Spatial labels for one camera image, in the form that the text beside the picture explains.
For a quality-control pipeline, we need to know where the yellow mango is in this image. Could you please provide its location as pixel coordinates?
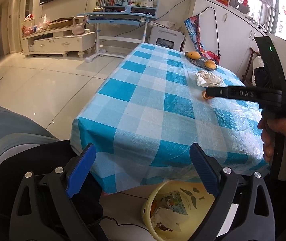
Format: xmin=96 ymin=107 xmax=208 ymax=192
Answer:
xmin=204 ymin=60 xmax=216 ymax=70
xmin=185 ymin=51 xmax=201 ymax=60

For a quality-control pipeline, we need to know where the white TV cabinet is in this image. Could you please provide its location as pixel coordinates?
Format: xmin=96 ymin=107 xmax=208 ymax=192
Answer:
xmin=21 ymin=26 xmax=96 ymax=58

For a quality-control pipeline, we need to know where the yellow plastic trash bin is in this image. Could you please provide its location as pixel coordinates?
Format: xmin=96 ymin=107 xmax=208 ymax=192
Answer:
xmin=142 ymin=181 xmax=215 ymax=241

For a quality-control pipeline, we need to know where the dark wooden chair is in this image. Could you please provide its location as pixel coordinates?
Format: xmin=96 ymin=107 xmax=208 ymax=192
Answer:
xmin=241 ymin=47 xmax=260 ymax=87

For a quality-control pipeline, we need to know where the right yellow mango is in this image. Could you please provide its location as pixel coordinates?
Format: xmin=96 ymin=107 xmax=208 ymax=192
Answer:
xmin=204 ymin=60 xmax=216 ymax=70

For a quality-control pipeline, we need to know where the black jacket on chair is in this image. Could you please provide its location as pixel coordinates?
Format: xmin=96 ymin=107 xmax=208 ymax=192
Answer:
xmin=253 ymin=66 xmax=271 ymax=88

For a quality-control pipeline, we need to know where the colourful folded chair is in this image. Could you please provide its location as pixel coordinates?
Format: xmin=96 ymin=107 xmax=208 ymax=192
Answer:
xmin=184 ymin=15 xmax=221 ymax=65

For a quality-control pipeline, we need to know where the white small appliance cabinet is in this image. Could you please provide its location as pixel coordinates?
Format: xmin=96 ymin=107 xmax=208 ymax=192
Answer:
xmin=149 ymin=27 xmax=185 ymax=51

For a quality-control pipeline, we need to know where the pink kettlebell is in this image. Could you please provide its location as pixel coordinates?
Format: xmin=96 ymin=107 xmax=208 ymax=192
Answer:
xmin=72 ymin=16 xmax=87 ymax=35

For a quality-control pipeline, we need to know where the blue children's study desk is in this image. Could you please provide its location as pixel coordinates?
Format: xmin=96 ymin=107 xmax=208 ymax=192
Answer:
xmin=79 ymin=0 xmax=159 ymax=63

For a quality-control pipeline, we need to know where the dark woven fruit tray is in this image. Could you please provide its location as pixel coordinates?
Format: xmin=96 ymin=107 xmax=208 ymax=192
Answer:
xmin=184 ymin=53 xmax=217 ymax=71

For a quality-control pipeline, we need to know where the cream tissue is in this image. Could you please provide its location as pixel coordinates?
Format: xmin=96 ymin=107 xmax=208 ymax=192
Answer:
xmin=196 ymin=70 xmax=224 ymax=87

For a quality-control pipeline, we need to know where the left yellow mango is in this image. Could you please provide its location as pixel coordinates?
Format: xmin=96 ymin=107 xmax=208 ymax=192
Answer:
xmin=185 ymin=51 xmax=201 ymax=60

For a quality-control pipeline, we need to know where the small orange mango peel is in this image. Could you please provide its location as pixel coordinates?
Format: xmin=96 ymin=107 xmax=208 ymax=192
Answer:
xmin=202 ymin=90 xmax=214 ymax=100

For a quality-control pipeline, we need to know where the blue checkered tablecloth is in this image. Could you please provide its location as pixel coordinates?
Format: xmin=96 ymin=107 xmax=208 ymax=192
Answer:
xmin=70 ymin=44 xmax=270 ymax=194

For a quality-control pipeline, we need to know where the white sideboard cabinet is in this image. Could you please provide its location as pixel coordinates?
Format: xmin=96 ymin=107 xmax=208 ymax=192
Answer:
xmin=187 ymin=0 xmax=266 ymax=79

